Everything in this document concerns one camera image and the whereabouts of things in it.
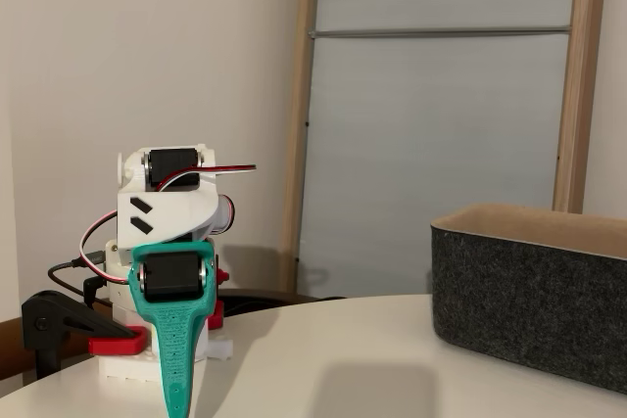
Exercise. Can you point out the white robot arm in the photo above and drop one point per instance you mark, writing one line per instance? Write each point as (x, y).
(171, 212)

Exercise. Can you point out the dark grey felt bin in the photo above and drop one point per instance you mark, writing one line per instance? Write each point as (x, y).
(514, 300)

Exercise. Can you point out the black red table clamp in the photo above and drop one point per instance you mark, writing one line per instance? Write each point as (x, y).
(218, 315)
(49, 315)

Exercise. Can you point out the metal rod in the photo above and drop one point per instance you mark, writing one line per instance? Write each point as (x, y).
(441, 32)

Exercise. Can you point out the light wooden shelf frame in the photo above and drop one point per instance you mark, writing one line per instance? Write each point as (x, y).
(303, 95)

